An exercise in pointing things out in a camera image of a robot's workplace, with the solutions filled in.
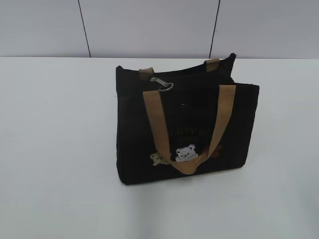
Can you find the silver zipper pull with ring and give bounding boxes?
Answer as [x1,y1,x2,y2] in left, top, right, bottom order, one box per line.
[150,77,174,92]

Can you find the black tote bag tan handles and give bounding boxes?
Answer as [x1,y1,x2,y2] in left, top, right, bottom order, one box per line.
[116,54,259,185]

